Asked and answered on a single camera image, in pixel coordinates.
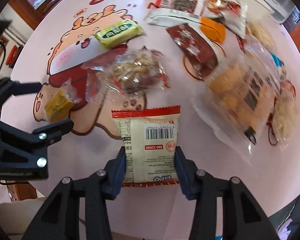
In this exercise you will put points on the red dark seaweed packet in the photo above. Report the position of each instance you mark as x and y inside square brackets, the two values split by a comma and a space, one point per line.
[181, 5]

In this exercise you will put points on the green candy packet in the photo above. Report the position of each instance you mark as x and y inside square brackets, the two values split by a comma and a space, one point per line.
[118, 33]

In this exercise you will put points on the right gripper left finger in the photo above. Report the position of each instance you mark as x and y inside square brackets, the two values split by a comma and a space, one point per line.
[58, 217]

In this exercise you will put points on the cream red cracker packet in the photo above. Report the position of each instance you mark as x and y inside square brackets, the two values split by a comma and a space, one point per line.
[149, 137]

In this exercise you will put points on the clear bag orange biscuits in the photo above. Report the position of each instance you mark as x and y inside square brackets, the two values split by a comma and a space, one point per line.
[236, 101]

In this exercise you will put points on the white barcode snack packet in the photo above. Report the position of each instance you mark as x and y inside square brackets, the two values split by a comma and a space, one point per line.
[169, 17]

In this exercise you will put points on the clear mixed nuts packet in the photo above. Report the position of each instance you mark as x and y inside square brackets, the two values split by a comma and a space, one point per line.
[129, 73]

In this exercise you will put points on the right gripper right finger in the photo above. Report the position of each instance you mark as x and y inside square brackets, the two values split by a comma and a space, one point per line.
[243, 217]

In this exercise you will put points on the pale rice cracker packet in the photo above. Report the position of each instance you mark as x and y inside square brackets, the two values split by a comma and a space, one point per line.
[263, 36]

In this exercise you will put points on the dark red snack packet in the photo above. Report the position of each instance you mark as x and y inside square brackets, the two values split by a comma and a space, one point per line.
[200, 54]

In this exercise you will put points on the orange snack packet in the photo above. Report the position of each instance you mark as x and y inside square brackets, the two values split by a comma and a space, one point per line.
[212, 30]

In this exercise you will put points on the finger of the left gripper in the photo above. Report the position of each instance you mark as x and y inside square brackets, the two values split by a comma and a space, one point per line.
[15, 88]
[37, 132]

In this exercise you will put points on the clear rice cake packet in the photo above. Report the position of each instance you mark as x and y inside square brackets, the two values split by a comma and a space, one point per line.
[282, 121]

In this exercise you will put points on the red white snack bag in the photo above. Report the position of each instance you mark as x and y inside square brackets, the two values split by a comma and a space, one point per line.
[232, 13]

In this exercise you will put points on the small yellow snack packet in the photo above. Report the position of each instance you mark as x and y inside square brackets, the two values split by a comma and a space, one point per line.
[59, 105]

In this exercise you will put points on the blue snack packet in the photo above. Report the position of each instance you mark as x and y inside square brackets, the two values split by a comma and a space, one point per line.
[277, 61]

